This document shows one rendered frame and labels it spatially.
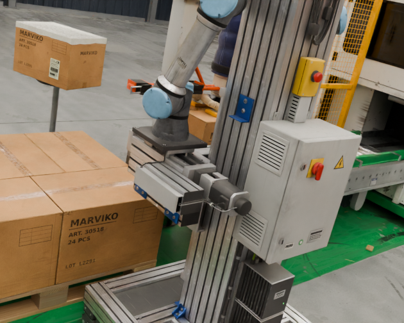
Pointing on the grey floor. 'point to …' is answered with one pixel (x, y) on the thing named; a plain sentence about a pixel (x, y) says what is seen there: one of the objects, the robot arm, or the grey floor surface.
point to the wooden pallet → (52, 296)
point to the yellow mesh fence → (356, 66)
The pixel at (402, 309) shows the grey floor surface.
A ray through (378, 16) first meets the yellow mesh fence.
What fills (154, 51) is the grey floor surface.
